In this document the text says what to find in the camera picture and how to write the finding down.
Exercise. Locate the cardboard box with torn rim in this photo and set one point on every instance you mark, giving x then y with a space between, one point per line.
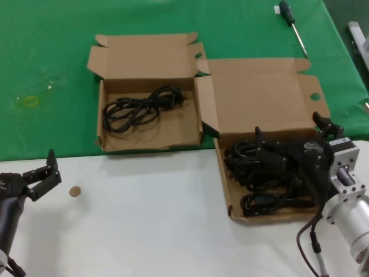
150 66

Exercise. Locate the small white debris speck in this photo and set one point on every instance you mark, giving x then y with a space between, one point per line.
51 83

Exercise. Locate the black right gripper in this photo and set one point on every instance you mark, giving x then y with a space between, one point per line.
310 157

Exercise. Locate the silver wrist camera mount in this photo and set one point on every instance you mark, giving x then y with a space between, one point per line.
344 155

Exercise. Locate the grey metal frame bar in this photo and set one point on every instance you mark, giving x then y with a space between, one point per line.
357 34

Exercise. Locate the green table cloth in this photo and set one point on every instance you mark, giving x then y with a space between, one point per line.
43 43

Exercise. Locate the small white paper tag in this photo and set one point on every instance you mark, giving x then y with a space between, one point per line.
276 10

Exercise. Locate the round brown cardboard disc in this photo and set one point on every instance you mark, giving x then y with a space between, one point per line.
75 191

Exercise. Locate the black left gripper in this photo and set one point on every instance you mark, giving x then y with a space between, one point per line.
10 184

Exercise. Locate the large open cardboard box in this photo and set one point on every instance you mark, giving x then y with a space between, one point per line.
259 95

